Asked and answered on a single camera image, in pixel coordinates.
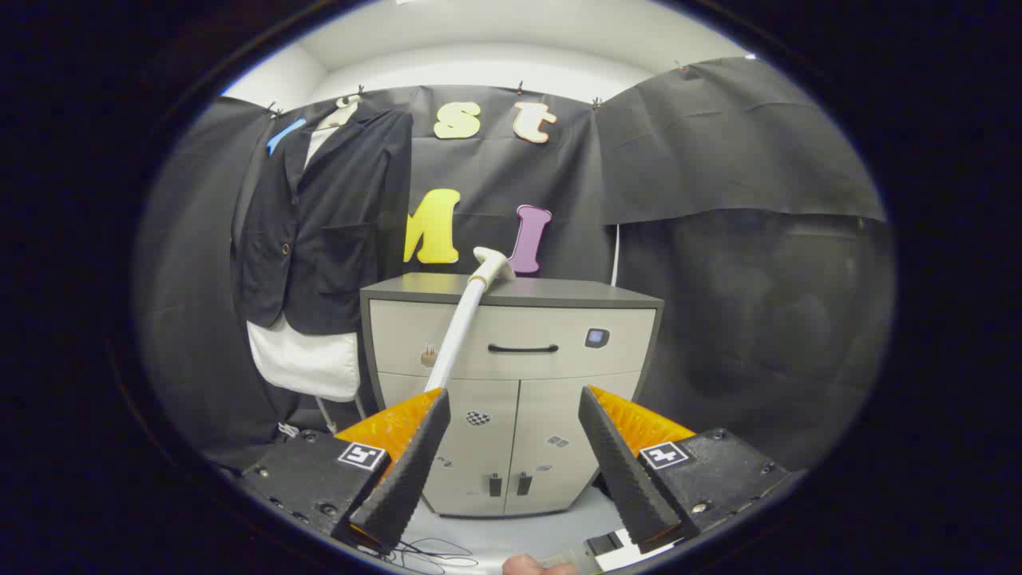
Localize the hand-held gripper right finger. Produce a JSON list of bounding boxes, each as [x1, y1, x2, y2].
[[578, 386, 807, 554]]

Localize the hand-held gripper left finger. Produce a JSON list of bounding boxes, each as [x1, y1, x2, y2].
[[240, 389, 452, 556]]

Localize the white garment steamer head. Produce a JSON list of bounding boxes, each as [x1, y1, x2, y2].
[[423, 246, 517, 394]]

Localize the black suit jacket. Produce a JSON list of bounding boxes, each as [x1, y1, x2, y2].
[[230, 100, 414, 336]]

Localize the grey cabinet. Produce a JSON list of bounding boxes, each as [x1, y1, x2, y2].
[[359, 272, 665, 518]]

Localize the black backdrop cloth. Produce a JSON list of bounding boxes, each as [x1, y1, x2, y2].
[[132, 56, 897, 480]]

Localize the black floor cables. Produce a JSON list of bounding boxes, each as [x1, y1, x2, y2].
[[359, 537, 480, 575]]

